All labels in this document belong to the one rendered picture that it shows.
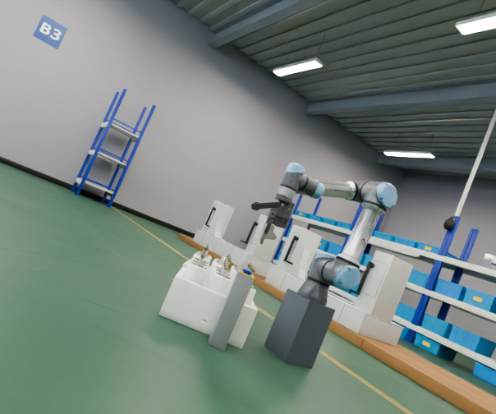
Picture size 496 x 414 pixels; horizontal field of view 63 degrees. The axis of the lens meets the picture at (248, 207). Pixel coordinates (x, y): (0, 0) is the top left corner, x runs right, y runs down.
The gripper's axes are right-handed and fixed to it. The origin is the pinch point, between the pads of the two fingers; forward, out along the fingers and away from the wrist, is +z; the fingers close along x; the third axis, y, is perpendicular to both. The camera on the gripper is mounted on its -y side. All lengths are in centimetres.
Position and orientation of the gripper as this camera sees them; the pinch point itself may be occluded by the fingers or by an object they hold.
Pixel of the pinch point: (260, 241)
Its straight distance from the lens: 169.5
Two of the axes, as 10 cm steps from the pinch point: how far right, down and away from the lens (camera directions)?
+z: -3.9, 9.2, -0.7
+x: -0.7, 0.4, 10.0
